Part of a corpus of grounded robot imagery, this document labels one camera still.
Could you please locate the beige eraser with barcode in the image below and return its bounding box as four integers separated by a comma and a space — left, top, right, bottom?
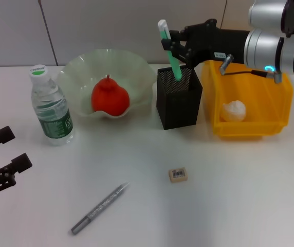
168, 167, 189, 183

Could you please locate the yellow plastic bin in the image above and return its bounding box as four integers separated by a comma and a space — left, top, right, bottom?
201, 59, 294, 137

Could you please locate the silver grey pen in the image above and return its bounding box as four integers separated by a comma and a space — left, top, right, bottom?
70, 182, 131, 235

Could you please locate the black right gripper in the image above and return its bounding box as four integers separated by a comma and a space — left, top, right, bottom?
161, 19, 250, 69

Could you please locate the right wrist cable with connector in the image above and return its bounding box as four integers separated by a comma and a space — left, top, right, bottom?
218, 54, 283, 84

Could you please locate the white paper ball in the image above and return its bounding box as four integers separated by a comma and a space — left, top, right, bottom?
222, 100, 247, 122

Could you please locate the orange fruit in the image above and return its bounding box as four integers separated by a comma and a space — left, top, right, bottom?
91, 74, 131, 118

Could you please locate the clear water bottle green label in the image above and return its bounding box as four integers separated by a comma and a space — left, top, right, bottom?
28, 64, 77, 147

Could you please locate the pale green wavy glass bowl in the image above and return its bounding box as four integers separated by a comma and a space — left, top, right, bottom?
57, 48, 158, 121

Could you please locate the black mesh pen holder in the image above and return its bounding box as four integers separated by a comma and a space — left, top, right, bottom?
156, 64, 204, 130

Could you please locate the mint green pen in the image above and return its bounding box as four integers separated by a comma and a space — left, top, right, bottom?
157, 20, 183, 83

